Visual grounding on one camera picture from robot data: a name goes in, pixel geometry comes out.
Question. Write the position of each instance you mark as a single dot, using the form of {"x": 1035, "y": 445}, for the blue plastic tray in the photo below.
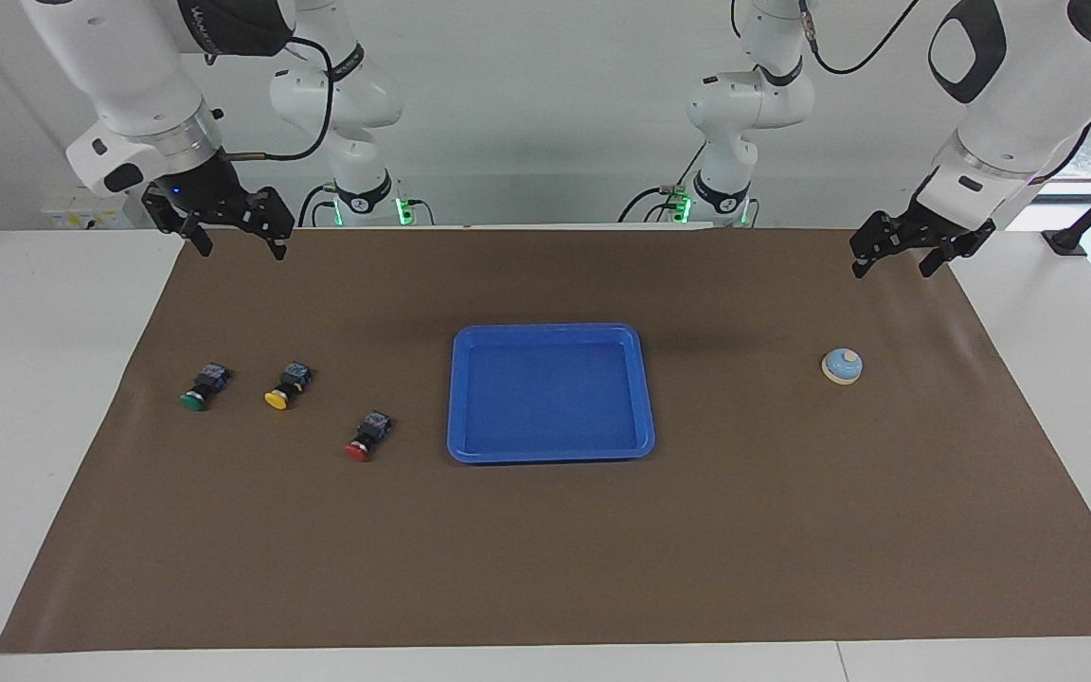
{"x": 550, "y": 398}

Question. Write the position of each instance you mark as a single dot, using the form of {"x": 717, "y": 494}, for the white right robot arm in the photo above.
{"x": 129, "y": 76}

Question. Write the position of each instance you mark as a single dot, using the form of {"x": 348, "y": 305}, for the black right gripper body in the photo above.
{"x": 209, "y": 194}

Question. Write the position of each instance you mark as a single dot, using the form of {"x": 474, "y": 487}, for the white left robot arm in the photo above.
{"x": 1028, "y": 85}

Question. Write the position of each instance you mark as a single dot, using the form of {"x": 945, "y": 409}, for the white power strip box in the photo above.
{"x": 81, "y": 213}

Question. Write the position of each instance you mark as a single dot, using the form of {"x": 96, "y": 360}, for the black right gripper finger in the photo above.
{"x": 201, "y": 237}
{"x": 277, "y": 243}

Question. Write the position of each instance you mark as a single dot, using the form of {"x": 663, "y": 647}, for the brown table mat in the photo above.
{"x": 545, "y": 549}

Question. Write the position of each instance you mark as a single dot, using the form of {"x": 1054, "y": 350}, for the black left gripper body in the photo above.
{"x": 934, "y": 223}

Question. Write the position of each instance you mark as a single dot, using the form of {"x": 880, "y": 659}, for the green push button switch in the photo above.
{"x": 193, "y": 401}

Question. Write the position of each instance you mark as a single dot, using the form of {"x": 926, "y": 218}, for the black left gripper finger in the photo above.
{"x": 937, "y": 259}
{"x": 862, "y": 262}

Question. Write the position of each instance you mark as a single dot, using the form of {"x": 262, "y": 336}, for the red push button switch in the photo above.
{"x": 357, "y": 451}

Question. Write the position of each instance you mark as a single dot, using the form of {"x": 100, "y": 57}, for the yellow push button switch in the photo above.
{"x": 277, "y": 399}

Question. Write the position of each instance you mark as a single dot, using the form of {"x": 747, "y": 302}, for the light blue call bell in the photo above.
{"x": 842, "y": 367}

